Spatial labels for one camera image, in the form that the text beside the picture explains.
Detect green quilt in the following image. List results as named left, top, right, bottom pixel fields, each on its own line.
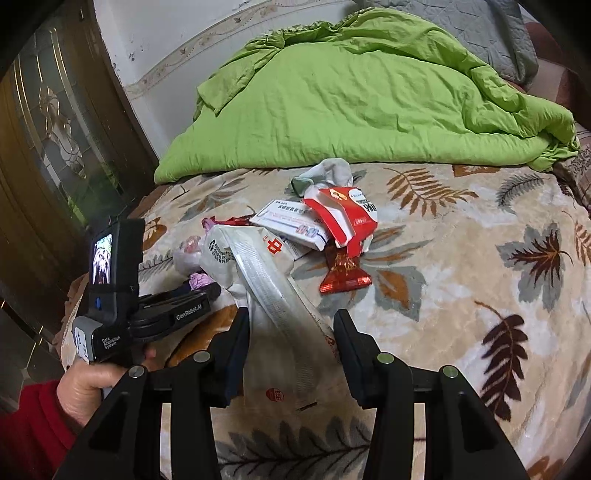
left=154, top=7, right=581, bottom=185

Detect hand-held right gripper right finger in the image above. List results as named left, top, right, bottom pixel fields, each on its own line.
left=333, top=309, right=532, bottom=480

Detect person's left forearm red sleeve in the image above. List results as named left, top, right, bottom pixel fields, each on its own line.
left=0, top=381, right=78, bottom=480

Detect person's left hand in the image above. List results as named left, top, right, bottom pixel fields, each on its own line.
left=56, top=347, right=158, bottom=435

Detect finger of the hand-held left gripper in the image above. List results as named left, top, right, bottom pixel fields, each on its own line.
left=182, top=281, right=222, bottom=304

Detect brown door with glass panel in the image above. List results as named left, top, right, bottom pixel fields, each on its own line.
left=0, top=9, right=160, bottom=416

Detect grey quilted pillow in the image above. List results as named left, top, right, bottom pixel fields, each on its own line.
left=355, top=0, right=541, bottom=86

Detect white medicine box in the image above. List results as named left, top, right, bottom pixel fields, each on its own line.
left=249, top=198, right=334, bottom=252

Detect clear plastic wrapper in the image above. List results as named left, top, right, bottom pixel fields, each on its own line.
left=172, top=234, right=205, bottom=274

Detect white sock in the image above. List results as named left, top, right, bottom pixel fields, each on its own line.
left=295, top=158, right=356, bottom=195

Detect dark red wrapper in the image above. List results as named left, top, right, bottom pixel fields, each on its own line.
left=201, top=216, right=254, bottom=230

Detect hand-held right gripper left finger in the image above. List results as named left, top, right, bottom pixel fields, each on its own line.
left=52, top=308, right=252, bottom=480

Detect translucent ribbed plastic sleeve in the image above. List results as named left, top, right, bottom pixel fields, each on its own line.
left=229, top=235, right=338, bottom=407

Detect leaf-print blanket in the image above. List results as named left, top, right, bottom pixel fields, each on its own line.
left=51, top=157, right=591, bottom=480

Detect red candy wrapper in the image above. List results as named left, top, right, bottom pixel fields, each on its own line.
left=318, top=246, right=374, bottom=295

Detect red and white packet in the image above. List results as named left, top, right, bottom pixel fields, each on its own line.
left=302, top=185, right=380, bottom=257

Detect white plastic bag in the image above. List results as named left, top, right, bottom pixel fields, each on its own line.
left=198, top=224, right=345, bottom=416

